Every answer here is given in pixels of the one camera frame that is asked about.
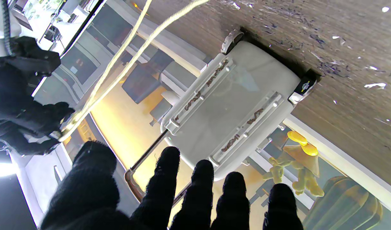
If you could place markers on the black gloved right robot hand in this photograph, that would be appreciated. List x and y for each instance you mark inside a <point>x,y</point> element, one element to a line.
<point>13,108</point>

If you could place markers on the black tilted tablet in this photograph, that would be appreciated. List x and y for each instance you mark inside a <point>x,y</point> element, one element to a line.
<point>144,80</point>

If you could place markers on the green ribbed vase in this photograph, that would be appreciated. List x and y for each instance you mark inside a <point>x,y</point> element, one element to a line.
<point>342,207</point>

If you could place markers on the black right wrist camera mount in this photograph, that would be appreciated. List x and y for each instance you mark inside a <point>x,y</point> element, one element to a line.
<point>35,57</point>

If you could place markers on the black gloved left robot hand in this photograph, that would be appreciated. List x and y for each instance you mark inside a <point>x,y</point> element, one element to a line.
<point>93,191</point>

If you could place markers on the small grey toy suitcase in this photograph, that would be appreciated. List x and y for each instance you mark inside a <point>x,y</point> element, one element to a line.
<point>233,105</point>

